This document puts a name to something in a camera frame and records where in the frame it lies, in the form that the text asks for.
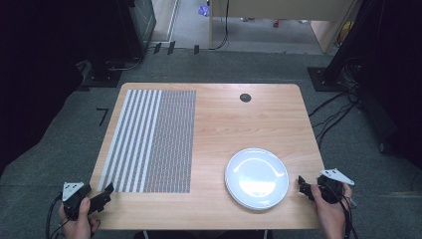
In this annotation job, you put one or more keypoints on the glass door cabinet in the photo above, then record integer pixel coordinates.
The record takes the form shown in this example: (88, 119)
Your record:
(143, 20)

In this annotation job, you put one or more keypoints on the grey white striped placemat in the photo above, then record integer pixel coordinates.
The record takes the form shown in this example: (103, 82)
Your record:
(149, 142)

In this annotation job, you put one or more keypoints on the yellow object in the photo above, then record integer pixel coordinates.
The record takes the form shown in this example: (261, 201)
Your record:
(346, 31)

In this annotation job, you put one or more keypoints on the purple crumpled bag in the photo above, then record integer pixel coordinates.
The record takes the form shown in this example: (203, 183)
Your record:
(204, 10)

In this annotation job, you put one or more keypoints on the black metal stand base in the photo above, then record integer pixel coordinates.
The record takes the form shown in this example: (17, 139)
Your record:
(103, 74)
(323, 79)

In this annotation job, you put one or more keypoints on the white round plate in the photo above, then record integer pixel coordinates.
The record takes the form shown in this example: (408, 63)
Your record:
(256, 176)
(237, 201)

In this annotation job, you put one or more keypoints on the person's left hand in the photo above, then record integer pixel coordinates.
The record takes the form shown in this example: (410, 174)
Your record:
(78, 223)

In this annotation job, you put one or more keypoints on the black curtain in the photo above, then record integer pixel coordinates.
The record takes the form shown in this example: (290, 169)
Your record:
(36, 73)
(391, 73)

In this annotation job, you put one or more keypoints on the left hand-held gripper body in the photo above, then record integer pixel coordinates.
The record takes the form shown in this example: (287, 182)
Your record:
(73, 195)

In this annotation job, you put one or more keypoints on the small red object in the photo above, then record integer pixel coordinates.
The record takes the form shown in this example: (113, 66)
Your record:
(276, 22)

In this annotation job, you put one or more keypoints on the light wooden desk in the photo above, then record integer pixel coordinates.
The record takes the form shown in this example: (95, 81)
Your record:
(282, 8)

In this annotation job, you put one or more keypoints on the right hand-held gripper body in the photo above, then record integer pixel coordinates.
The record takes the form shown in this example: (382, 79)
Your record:
(330, 188)

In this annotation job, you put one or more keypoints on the person's right hand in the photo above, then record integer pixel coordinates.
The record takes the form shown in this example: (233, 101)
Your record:
(329, 215)

